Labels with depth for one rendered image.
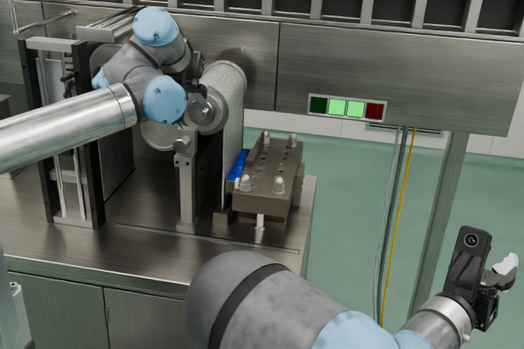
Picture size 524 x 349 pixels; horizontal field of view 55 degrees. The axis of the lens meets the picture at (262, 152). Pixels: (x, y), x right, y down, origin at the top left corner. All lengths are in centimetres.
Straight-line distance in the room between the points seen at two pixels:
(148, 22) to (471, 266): 68
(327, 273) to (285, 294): 238
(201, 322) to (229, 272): 5
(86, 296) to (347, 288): 157
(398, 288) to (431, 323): 205
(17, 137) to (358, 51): 110
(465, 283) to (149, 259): 84
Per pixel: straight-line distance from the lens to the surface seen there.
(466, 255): 87
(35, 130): 81
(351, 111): 168
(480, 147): 439
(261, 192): 145
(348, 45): 162
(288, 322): 44
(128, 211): 162
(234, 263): 49
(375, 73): 165
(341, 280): 280
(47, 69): 143
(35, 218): 166
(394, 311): 270
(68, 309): 160
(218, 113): 138
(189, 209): 150
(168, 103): 84
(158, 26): 96
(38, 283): 158
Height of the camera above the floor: 177
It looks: 26 degrees down
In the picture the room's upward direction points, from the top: 3 degrees clockwise
